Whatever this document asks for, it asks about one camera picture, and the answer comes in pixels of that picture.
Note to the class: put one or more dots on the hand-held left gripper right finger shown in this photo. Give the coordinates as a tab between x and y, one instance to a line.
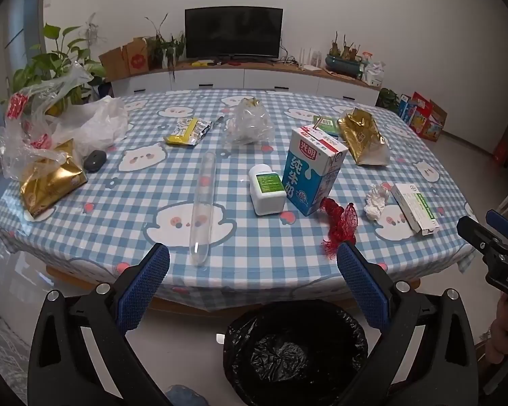
362	283

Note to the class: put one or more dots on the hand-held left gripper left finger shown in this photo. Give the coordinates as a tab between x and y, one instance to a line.
146	283

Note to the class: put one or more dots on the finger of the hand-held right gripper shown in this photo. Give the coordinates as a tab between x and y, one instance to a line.
501	222
474	230

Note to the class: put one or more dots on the white green medicine box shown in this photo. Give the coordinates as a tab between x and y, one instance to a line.
415	207

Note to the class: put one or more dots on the clear plastic tube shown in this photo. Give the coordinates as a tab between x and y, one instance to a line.
203	207

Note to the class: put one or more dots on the black-lined trash bin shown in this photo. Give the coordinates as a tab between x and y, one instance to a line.
279	359

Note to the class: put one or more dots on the blue white milk carton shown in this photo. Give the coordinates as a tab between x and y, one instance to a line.
309	173

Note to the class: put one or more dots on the yellow white snack wrapper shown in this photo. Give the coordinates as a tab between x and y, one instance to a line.
186	132

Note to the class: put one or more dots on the person's right hand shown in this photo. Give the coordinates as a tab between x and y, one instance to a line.
499	338

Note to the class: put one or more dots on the red mesh net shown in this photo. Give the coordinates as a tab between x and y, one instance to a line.
347	220

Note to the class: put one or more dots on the red paper scrap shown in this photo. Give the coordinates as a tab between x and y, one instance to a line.
502	153

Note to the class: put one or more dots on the crumpled white tissue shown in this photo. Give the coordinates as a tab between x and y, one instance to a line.
374	205

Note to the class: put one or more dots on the blue checked tablecloth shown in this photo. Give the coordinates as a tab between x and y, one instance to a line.
131	194

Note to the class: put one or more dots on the light blue slipper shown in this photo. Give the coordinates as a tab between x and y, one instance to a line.
186	394

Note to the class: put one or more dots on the pile of colourful cartons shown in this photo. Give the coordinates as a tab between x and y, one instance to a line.
423	114

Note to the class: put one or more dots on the white bottle green label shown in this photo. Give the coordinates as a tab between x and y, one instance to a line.
266	194

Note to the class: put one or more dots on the dark grey computer mouse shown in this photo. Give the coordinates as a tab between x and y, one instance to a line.
94	161

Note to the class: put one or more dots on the gold foil bag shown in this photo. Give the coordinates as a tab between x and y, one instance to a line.
360	133
46	186

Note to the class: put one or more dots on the dark green bundle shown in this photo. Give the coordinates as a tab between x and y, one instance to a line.
387	99

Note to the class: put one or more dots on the small green box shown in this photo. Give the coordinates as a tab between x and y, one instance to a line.
328	126

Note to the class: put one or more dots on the white plastic bag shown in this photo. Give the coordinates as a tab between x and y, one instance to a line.
97	122

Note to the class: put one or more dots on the small clear plastic wrapper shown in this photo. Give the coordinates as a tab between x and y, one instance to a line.
219	119

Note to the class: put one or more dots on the white tissue pack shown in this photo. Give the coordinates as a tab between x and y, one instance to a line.
374	74

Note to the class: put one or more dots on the clear bag with red print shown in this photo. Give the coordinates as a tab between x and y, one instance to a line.
21	143

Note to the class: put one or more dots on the crumpled clear plastic bag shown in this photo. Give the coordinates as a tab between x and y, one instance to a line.
247	122

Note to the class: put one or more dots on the bonsai in blue pot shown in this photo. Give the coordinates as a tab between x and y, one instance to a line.
342	65

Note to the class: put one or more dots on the white television cabinet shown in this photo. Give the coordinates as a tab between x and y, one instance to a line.
211	79

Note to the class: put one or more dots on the plain brown cardboard box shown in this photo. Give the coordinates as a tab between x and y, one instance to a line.
114	63

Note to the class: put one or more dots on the white router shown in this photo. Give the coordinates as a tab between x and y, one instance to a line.
311	67

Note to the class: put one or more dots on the yellow flat packet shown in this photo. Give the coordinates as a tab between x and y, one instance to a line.
199	63

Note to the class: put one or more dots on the cardboard box with red print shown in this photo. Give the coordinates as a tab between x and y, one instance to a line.
137	57

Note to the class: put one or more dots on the small potted plant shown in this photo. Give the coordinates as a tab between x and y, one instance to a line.
165	48

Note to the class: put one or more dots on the large green potted plant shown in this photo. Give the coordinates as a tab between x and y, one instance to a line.
46	63

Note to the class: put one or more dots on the black television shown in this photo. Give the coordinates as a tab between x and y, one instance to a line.
233	31

